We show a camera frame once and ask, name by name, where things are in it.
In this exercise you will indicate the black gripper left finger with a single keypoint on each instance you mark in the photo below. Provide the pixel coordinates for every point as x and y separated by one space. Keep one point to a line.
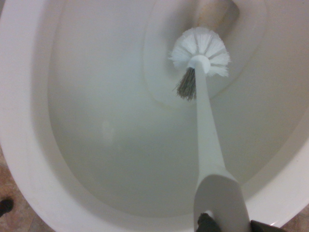
208 223

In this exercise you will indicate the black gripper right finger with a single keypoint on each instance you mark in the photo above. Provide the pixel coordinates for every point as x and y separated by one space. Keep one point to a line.
264 227

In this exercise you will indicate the white toilet brush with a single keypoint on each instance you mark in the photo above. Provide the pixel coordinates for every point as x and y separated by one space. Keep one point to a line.
207 120

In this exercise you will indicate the white toilet bowl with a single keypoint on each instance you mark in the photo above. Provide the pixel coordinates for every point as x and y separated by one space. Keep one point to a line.
96 120

